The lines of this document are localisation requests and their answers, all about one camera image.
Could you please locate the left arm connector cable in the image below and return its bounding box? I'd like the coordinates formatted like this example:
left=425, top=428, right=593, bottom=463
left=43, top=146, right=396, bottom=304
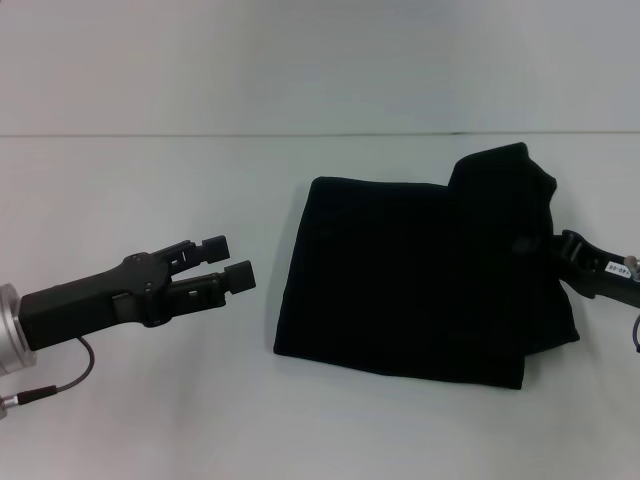
left=0, top=334, right=97, bottom=410

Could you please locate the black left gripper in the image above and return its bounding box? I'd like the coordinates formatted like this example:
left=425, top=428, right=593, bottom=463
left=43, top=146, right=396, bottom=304
left=18, top=233, right=257, bottom=352

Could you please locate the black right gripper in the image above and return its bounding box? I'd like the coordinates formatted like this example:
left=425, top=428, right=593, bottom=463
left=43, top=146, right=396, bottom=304
left=513, top=228, right=640, bottom=307

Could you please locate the black shirt with FREE print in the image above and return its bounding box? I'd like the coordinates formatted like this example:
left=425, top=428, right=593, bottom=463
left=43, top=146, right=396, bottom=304
left=273, top=141, right=582, bottom=392

